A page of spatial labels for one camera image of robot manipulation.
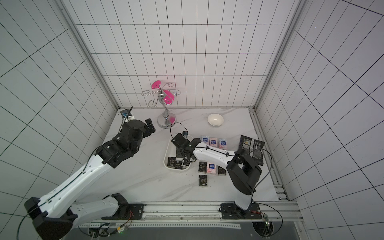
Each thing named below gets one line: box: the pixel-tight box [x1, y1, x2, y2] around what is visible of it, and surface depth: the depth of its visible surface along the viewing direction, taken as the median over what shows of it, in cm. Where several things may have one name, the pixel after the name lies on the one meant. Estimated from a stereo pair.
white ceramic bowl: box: [207, 113, 224, 127], surface depth 109 cm
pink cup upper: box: [151, 80, 162, 90], surface depth 97 cm
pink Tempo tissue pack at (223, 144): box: [219, 139, 228, 150], surface depth 99 cm
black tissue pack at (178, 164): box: [174, 160, 183, 170], surface depth 89 cm
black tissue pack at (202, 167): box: [198, 161, 208, 173], surface depth 88 cm
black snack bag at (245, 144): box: [237, 134, 252, 153], surface depth 100 cm
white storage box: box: [163, 133, 194, 171], surface depth 69 cm
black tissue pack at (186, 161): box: [183, 158, 191, 167], surface depth 88 cm
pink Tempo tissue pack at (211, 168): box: [207, 163, 216, 174], surface depth 87 cm
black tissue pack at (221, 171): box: [217, 165, 227, 176], surface depth 87 cm
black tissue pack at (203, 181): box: [199, 175, 208, 188], surface depth 83 cm
